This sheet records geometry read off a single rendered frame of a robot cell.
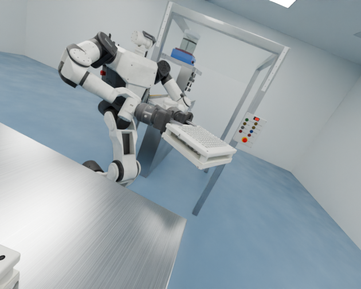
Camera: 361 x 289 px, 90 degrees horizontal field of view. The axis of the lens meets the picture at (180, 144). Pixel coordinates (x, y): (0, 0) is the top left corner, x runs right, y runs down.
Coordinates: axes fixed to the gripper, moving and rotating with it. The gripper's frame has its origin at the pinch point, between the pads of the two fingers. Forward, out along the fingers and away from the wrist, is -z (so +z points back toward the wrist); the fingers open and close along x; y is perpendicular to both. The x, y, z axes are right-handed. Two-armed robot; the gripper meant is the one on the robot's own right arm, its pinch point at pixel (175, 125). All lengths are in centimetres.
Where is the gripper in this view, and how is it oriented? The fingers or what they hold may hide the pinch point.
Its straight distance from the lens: 82.4
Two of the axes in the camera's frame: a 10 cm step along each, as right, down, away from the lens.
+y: -1.8, 2.8, -9.4
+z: -9.2, -3.9, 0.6
